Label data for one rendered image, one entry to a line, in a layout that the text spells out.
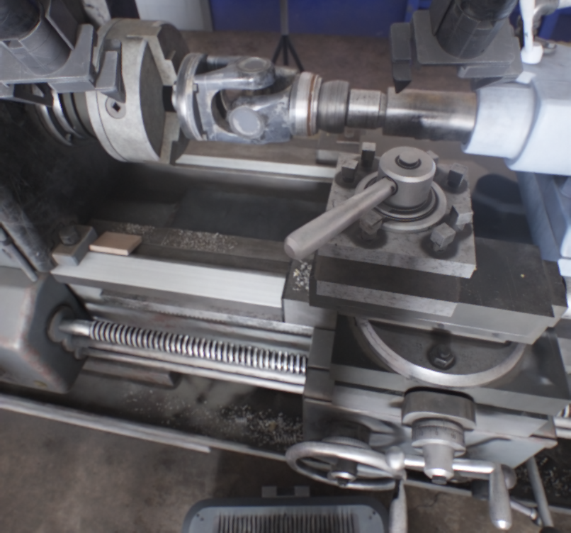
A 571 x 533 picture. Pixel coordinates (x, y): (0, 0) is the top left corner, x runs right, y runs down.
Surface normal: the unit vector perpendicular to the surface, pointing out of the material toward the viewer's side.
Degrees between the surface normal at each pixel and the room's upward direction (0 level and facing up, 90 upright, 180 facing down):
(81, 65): 30
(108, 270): 36
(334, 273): 0
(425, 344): 0
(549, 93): 0
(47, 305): 90
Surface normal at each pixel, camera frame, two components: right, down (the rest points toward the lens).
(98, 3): -0.19, 0.74
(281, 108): 0.11, 0.75
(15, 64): -0.03, -0.19
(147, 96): 0.98, 0.12
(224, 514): -0.04, -0.66
